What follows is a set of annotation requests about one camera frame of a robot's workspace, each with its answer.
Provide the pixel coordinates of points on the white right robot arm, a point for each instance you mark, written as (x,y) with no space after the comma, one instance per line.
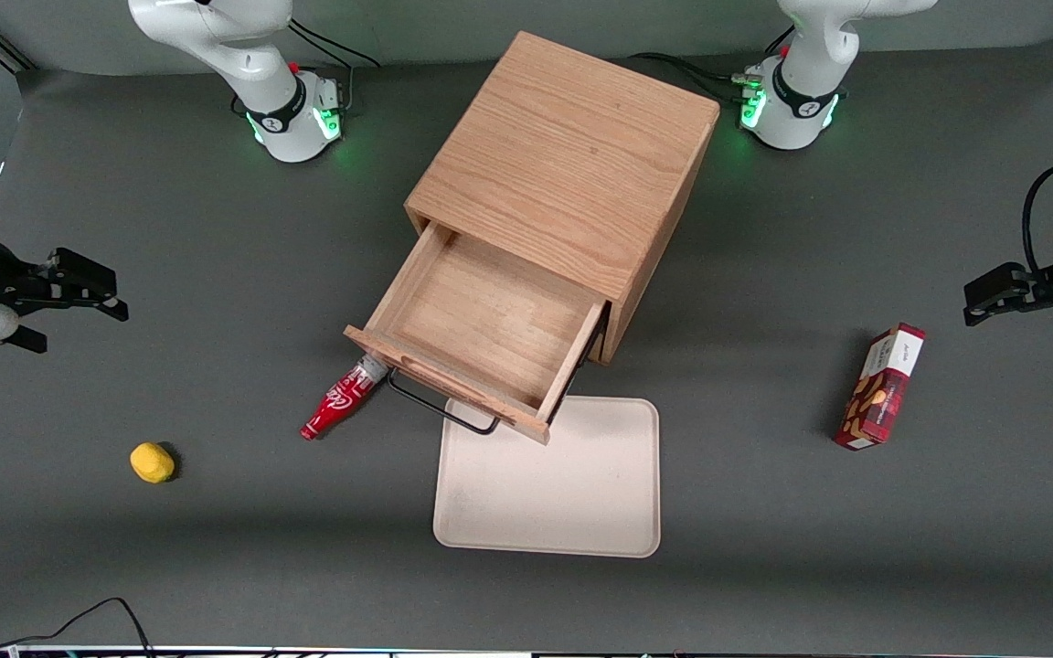
(216,37)

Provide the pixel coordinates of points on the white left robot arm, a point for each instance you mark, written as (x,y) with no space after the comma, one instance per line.
(810,55)

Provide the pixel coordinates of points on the oak wooden drawer cabinet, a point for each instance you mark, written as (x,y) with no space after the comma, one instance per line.
(572,146)

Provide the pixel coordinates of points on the red snack box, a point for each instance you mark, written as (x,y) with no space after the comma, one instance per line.
(878,402)

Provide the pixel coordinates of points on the yellow lemon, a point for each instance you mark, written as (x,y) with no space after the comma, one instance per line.
(152,462)

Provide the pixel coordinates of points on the red cola bottle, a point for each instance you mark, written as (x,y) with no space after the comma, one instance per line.
(336,407)

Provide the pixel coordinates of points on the beige plastic tray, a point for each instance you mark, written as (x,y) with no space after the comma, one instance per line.
(581,493)

